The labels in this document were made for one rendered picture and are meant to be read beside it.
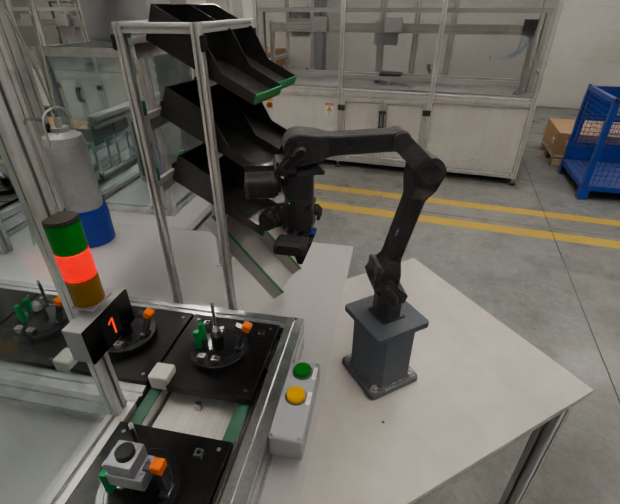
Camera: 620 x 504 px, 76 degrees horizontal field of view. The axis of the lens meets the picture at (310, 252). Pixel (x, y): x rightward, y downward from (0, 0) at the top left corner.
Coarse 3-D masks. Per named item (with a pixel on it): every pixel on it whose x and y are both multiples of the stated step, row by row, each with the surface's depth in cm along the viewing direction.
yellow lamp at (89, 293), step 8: (88, 280) 65; (96, 280) 66; (72, 288) 64; (80, 288) 64; (88, 288) 65; (96, 288) 66; (72, 296) 65; (80, 296) 65; (88, 296) 66; (96, 296) 67; (104, 296) 69; (80, 304) 66; (88, 304) 66
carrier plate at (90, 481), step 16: (128, 432) 79; (144, 432) 79; (160, 432) 79; (176, 432) 79; (112, 448) 76; (160, 448) 76; (176, 448) 76; (192, 448) 76; (208, 448) 76; (224, 448) 76; (96, 464) 74; (192, 464) 74; (208, 464) 74; (224, 464) 74; (80, 480) 71; (96, 480) 71; (192, 480) 71; (208, 480) 71; (80, 496) 69; (192, 496) 69; (208, 496) 69
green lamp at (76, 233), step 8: (72, 224) 60; (80, 224) 62; (48, 232) 59; (56, 232) 59; (64, 232) 59; (72, 232) 60; (80, 232) 62; (48, 240) 60; (56, 240) 60; (64, 240) 60; (72, 240) 61; (80, 240) 62; (56, 248) 60; (64, 248) 60; (72, 248) 61; (80, 248) 62; (64, 256) 61
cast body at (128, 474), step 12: (120, 444) 64; (132, 444) 64; (108, 456) 63; (120, 456) 62; (132, 456) 63; (144, 456) 65; (108, 468) 62; (120, 468) 61; (132, 468) 62; (108, 480) 64; (120, 480) 63; (132, 480) 63; (144, 480) 63
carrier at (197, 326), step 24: (192, 336) 102; (216, 336) 94; (264, 336) 102; (168, 360) 95; (192, 360) 93; (216, 360) 90; (240, 360) 94; (264, 360) 95; (168, 384) 89; (192, 384) 89; (216, 384) 89; (240, 384) 89
